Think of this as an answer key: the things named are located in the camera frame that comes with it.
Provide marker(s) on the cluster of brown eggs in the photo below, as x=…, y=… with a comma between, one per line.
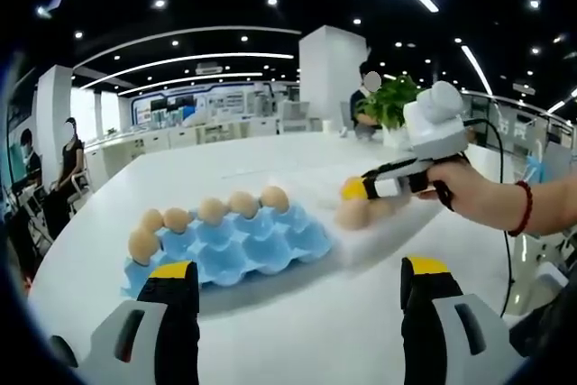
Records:
x=212, y=209

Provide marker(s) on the row of white cabinets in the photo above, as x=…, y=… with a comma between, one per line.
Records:
x=180, y=137

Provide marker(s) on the white plant pot wrap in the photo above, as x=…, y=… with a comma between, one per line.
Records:
x=396, y=136

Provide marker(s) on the white table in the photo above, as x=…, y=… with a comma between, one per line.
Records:
x=293, y=335

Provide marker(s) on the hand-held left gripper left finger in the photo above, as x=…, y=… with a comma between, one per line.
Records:
x=178, y=335

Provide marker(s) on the white square pillar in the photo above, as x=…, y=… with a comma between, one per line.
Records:
x=54, y=114
x=329, y=78

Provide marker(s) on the white chair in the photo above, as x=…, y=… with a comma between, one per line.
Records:
x=81, y=184

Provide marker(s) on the blue egg tray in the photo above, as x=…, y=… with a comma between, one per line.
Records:
x=261, y=245

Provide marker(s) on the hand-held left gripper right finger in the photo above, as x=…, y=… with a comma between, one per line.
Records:
x=421, y=335

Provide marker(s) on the green potted plant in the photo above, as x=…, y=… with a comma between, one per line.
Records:
x=392, y=101

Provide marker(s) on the person's right hand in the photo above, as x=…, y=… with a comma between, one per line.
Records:
x=473, y=191

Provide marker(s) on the ceiling air conditioner unit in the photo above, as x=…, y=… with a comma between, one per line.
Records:
x=209, y=68

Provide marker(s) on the single brown egg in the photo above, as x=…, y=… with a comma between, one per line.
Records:
x=354, y=216

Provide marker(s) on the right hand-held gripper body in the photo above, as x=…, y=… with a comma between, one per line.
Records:
x=435, y=128

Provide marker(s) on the white paper cup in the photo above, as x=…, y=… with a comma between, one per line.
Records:
x=327, y=125

